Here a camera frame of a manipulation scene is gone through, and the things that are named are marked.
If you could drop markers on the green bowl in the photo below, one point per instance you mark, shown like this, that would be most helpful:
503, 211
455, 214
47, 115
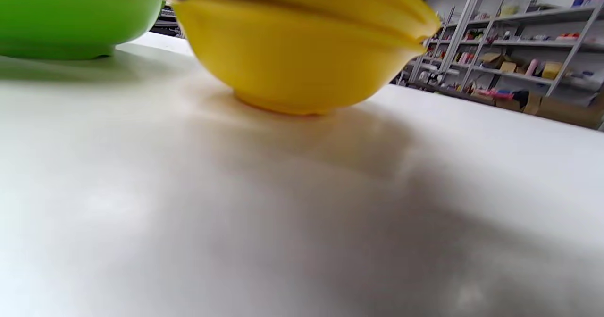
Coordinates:
71, 20

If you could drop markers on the yellow bowl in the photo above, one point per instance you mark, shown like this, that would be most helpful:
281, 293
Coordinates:
292, 67
354, 5

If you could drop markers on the small cardboard box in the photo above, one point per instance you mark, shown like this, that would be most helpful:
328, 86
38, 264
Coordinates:
493, 60

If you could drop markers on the grey metal shelf rack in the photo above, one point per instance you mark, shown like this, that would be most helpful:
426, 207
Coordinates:
542, 15

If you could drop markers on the brown cardboard panel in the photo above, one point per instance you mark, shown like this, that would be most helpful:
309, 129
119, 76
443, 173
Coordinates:
571, 112

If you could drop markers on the aluminium frame post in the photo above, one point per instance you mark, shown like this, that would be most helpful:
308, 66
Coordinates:
465, 20

